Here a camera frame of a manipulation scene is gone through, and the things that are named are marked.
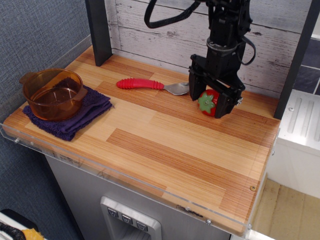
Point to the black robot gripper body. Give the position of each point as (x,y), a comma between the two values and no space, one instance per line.
(220,68)

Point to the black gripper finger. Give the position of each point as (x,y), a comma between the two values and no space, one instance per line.
(197,85)
(225,104)

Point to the red toy strawberry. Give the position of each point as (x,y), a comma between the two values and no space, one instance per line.
(208,102)

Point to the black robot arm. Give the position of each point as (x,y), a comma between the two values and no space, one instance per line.
(229,21)

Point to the white appliance at right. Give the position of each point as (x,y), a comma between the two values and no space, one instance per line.
(295,158)

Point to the purple folded towel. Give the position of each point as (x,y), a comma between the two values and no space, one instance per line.
(94,104)

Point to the amber glass pot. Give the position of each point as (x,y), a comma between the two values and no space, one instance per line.
(53,94)

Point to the grey cabinet under table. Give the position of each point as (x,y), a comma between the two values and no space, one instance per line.
(84,191)

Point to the silver dispenser panel with buttons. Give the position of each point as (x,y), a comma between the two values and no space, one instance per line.
(127,220)

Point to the clear acrylic table guard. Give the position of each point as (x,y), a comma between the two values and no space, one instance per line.
(161,146)

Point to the yellow object bottom left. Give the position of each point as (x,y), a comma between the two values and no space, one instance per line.
(32,234)

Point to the red handled metal spoon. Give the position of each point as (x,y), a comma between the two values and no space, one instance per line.
(176,89)

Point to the dark grey right post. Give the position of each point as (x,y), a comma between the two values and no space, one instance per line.
(306,34)

